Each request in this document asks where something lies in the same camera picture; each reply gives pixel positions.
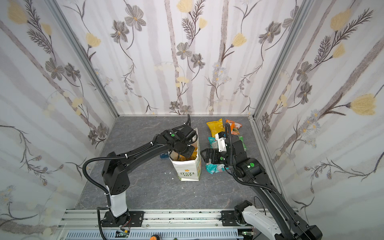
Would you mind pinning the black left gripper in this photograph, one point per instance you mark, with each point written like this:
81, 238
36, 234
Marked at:
182, 150

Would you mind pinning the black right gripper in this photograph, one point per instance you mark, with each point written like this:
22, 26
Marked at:
212, 155

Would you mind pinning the orange yellow snack packet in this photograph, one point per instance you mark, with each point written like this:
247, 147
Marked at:
183, 158

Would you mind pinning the teal snack packet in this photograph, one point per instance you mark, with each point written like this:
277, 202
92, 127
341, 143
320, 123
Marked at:
212, 169
213, 143

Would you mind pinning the white green paper bag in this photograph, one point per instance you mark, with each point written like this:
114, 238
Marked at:
188, 170

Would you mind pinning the green snack packet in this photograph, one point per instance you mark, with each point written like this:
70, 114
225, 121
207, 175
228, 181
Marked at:
241, 138

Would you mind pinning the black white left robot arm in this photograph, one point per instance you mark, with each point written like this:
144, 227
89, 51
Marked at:
179, 140

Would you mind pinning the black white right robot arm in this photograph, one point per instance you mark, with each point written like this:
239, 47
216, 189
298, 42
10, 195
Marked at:
284, 223

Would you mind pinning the small blue box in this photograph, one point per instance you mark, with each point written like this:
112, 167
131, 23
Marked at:
164, 155

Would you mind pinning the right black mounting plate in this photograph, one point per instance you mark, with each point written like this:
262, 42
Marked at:
228, 218

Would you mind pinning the black mounting plate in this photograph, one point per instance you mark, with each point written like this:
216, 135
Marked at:
127, 219
228, 218

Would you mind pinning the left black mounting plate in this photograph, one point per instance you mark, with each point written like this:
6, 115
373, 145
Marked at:
127, 219

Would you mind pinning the orange black knob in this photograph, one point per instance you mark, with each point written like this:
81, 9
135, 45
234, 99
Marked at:
155, 237

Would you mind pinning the small green circuit board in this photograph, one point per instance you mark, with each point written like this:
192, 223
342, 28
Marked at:
120, 234

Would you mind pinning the right corner aluminium profile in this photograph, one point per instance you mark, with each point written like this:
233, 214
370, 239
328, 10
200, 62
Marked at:
285, 51

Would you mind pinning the corner aluminium profile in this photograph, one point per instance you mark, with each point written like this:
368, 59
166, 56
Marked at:
285, 51
80, 52

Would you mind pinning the left corner aluminium profile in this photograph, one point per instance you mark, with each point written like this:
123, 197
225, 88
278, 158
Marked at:
80, 52

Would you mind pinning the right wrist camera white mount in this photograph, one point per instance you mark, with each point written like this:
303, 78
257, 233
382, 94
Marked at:
221, 141

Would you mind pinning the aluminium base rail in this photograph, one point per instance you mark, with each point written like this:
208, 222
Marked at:
151, 219

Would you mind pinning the white slotted cable duct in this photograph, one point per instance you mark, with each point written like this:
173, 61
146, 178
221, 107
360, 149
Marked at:
202, 234

